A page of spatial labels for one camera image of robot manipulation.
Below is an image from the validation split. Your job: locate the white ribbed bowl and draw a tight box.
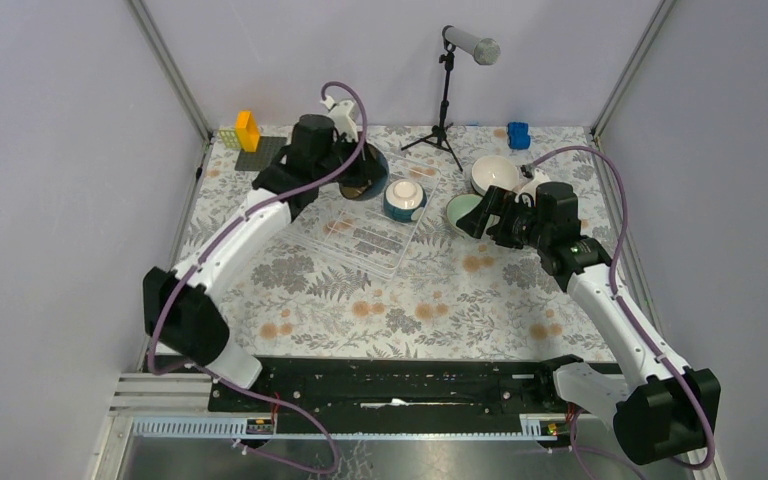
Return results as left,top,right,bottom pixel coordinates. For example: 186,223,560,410
468,155,521,195

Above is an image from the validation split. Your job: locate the white wire dish rack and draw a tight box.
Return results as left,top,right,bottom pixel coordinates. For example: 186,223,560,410
279,147,442,279

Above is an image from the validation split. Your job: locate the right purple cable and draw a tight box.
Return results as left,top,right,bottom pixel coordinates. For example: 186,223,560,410
519,145,718,480

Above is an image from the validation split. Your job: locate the dark grey building plate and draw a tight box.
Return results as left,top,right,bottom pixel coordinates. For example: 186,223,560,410
235,136,287,172

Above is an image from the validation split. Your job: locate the light green celadon bowl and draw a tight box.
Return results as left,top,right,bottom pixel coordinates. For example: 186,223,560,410
445,194,482,238

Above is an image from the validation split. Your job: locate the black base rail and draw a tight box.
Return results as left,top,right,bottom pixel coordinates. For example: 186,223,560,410
142,354,620,437

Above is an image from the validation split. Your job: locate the yellow toy block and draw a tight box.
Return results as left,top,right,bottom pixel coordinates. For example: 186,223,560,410
234,110,261,153

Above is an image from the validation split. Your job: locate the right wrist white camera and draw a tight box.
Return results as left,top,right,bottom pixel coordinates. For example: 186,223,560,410
516,170,551,205

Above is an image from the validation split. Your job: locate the wrist white camera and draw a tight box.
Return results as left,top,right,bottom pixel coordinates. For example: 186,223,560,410
516,170,551,205
320,95,360,143

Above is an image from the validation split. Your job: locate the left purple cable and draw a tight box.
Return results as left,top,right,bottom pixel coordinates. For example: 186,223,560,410
146,80,369,476

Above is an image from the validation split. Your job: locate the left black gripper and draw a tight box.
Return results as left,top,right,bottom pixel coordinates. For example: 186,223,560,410
314,131,386,188

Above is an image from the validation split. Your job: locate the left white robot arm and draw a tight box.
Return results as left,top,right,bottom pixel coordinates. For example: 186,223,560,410
142,114,389,411

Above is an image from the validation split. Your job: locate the grey microphone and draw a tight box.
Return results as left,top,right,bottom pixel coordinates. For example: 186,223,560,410
442,25,501,66

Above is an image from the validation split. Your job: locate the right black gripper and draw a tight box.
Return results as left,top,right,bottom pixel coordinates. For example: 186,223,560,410
455,185,550,251

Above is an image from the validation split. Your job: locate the purple cable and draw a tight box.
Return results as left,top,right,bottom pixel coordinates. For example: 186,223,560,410
146,80,369,476
519,145,718,480

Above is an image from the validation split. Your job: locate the lime green toy block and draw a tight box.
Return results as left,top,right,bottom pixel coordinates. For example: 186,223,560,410
217,128,242,150

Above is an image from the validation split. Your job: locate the teal white spotted bowl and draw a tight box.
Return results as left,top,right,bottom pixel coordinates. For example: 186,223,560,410
383,179,428,223

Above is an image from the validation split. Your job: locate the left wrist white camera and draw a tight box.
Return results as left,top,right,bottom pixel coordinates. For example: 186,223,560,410
320,95,360,143

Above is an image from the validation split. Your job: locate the blue toy block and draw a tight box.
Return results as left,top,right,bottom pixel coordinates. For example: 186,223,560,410
506,122,532,150

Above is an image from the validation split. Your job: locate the dark teal floral bowl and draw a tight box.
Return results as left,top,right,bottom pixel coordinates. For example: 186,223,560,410
337,143,389,201

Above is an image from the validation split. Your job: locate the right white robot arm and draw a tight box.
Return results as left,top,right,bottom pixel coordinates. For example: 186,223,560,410
456,182,721,469

